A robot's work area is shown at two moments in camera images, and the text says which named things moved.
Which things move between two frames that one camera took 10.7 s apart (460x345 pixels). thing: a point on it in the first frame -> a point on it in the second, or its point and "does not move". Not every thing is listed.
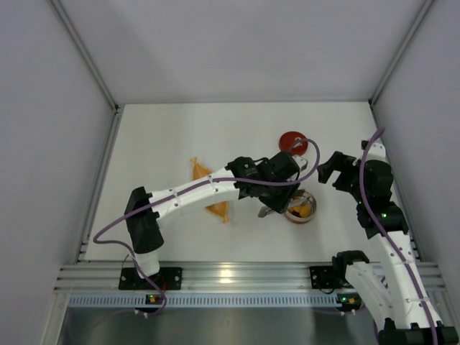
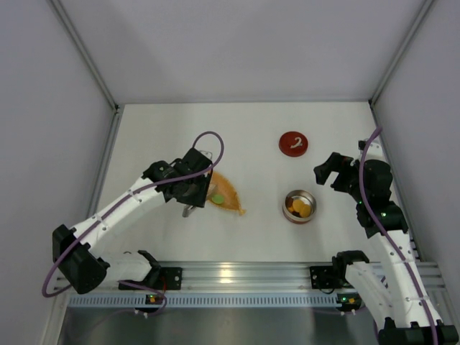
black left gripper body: (279, 203) -> (196, 190)
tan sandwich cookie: (305, 211) does not move
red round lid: (291, 141) does not move
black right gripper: (336, 169) does not move
